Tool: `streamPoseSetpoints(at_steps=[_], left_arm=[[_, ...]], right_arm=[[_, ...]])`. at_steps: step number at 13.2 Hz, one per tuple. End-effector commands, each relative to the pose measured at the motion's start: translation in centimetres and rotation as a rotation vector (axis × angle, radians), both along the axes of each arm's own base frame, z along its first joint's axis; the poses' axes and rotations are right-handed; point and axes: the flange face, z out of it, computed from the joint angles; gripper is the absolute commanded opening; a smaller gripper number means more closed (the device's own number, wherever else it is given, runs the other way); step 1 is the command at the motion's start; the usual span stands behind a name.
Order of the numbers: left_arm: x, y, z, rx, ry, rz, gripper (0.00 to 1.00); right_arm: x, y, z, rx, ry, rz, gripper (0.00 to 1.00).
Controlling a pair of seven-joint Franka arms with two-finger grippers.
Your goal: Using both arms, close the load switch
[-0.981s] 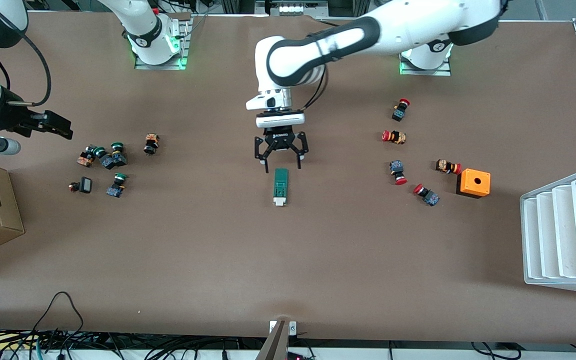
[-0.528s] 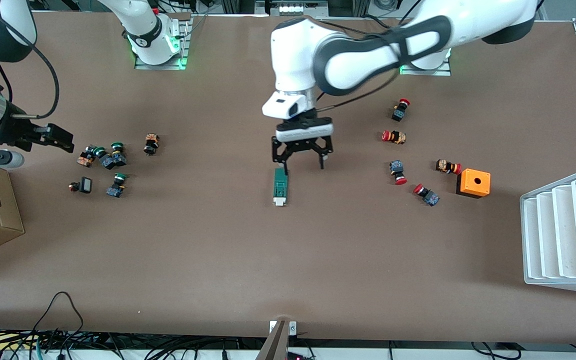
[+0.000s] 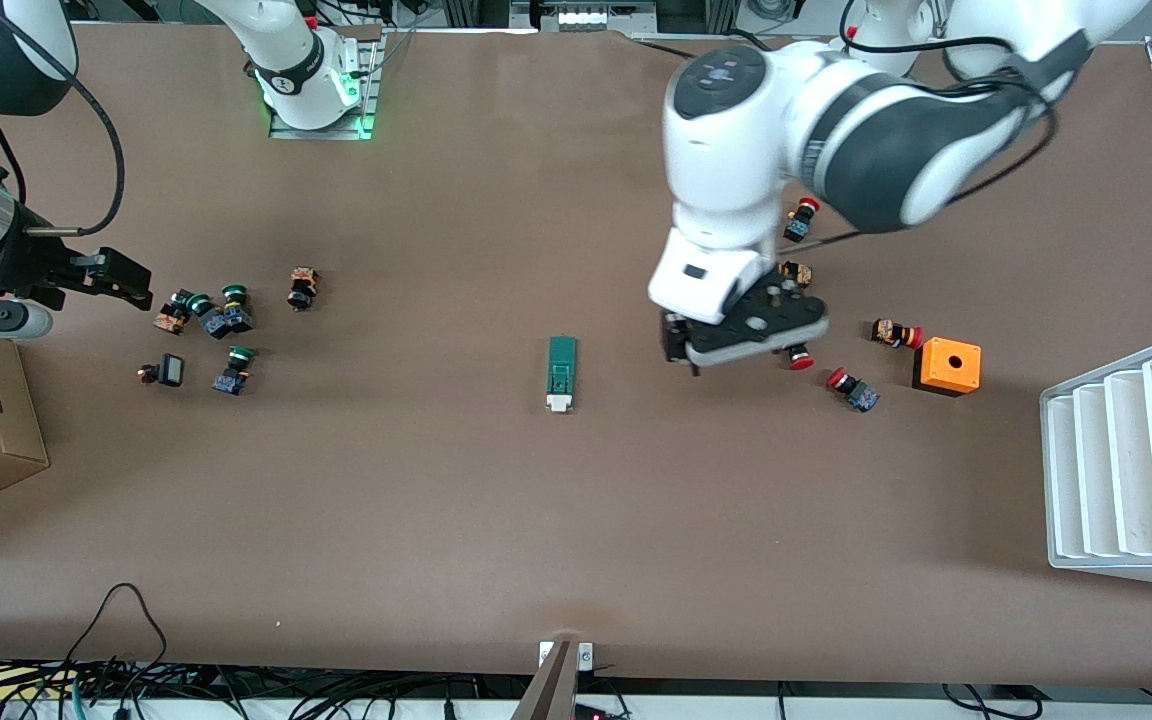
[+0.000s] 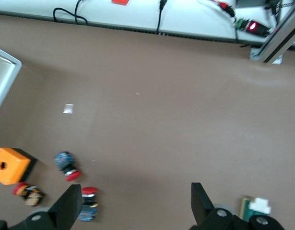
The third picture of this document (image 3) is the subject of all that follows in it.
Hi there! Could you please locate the yellow label tag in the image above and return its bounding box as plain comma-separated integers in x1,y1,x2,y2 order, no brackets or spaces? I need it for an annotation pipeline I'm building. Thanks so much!
0,668,77,701

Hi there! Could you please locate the wooden camera mount bracket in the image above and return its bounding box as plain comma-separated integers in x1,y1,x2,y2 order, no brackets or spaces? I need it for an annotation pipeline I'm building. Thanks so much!
511,640,597,720

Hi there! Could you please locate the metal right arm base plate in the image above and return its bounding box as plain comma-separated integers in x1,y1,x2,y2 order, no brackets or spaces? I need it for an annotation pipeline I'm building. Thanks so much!
269,30,379,141

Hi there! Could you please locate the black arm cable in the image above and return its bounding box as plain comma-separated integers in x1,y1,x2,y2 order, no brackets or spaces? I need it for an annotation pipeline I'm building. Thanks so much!
0,0,127,241
796,0,1072,251

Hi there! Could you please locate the green button with blue block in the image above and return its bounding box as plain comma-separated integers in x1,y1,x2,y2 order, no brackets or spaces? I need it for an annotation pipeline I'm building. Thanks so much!
212,346,256,396
186,293,232,340
221,284,255,334

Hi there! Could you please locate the black cable on table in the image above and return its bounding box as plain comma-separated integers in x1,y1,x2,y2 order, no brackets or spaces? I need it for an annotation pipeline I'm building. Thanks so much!
636,33,702,59

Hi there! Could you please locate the black looped cable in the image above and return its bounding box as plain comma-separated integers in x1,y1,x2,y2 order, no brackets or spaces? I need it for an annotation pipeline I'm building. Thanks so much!
56,583,169,691

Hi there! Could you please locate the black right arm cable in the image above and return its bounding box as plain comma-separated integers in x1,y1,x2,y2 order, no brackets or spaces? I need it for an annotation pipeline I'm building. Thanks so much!
0,0,127,241

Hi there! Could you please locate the white light fixture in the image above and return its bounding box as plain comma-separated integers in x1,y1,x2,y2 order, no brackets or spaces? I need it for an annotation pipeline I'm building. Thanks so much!
533,0,657,33

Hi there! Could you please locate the orange button box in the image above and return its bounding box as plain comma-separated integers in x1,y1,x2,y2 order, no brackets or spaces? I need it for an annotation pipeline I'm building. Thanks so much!
912,337,983,398

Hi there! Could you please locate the green button left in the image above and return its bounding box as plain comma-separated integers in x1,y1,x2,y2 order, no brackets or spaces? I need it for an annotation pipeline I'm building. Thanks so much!
154,289,195,336

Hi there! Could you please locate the green load switch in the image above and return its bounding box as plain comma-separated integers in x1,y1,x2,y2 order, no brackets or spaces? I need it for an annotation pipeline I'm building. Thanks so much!
546,336,579,414

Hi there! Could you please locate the white slotted rack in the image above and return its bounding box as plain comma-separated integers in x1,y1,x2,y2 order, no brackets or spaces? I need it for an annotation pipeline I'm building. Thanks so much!
1040,334,1152,593

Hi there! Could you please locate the black square switch red tip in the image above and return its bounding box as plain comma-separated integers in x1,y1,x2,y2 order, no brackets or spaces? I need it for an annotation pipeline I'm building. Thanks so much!
137,353,185,388

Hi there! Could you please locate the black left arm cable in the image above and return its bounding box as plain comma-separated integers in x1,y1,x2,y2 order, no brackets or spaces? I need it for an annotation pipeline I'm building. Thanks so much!
796,0,1072,251

